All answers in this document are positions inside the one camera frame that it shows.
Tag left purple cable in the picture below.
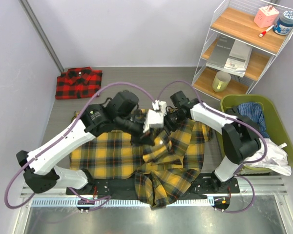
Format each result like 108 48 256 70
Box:
4 81 159 212

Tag green laundry basket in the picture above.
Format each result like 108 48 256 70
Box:
219 94 293 171

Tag pale green mug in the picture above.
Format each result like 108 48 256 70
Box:
212 71 231 92

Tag blue checked shirt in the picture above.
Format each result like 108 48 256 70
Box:
237 102 270 138

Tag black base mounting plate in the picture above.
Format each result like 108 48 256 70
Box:
65 173 240 202

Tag red black plaid shirt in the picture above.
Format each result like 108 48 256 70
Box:
55 67 103 100

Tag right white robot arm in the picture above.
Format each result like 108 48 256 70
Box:
164 91 261 193

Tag pink cube power strip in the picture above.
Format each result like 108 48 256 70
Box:
253 5 279 28

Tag red white marker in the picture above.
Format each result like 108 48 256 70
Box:
259 25 274 38

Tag white shirt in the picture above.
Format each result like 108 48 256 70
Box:
246 138 292 176

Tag grey corner wall post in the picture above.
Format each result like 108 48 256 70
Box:
19 0 64 72

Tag white paper manuals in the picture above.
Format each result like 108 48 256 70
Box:
206 40 252 78

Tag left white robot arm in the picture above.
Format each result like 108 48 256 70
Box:
17 90 153 195

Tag yellow plaid long sleeve shirt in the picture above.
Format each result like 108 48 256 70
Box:
69 119 211 207

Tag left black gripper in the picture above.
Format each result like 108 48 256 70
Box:
115 112 155 145

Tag blue lidded jar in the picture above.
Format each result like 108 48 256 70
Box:
273 11 293 36

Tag aluminium rail frame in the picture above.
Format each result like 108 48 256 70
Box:
13 175 293 234

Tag white wire shelf unit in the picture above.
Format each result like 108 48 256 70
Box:
192 0 293 100

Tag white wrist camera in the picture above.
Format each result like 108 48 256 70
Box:
152 100 167 117
143 110 164 133

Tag grey setup guide booklet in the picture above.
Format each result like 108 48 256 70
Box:
208 35 235 67

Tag slotted cable duct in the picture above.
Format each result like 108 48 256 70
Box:
31 196 214 207

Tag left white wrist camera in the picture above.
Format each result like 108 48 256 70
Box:
143 110 164 133

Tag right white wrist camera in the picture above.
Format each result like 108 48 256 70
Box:
152 100 167 117

